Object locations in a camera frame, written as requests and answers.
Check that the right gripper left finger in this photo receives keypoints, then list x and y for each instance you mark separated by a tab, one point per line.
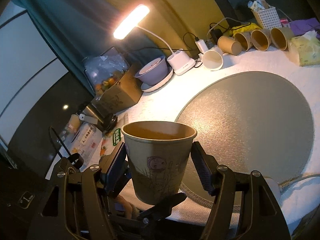
75	205

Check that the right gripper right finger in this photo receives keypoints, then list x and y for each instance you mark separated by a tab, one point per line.
260	214

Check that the brown illustrated paper cup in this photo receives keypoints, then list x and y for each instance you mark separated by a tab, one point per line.
158	152

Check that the white paper cup lying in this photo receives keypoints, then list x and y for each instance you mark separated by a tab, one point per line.
213	59

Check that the brown paper cup lying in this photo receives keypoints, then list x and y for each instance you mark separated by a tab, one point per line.
229	45
261	39
244	39
280	37

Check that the round grey placemat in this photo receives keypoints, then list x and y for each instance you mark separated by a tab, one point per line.
253	121

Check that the cardboard box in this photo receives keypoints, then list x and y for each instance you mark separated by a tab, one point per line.
125	93

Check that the plastic bag of fruit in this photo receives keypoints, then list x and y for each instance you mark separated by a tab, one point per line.
104	71

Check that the purple bowl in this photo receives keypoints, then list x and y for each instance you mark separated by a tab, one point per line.
153	72

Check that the white charger plug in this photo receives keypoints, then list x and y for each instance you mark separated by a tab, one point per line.
200	43

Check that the black power adapter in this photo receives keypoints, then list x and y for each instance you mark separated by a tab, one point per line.
216	34

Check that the teal curtain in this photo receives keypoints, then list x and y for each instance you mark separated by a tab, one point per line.
77	29

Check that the purple cloth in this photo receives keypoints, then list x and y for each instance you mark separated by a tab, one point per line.
300	27

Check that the white woven basket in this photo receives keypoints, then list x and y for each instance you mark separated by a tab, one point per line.
265	14

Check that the yellow curtain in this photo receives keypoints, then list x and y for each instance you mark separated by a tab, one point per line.
171	21

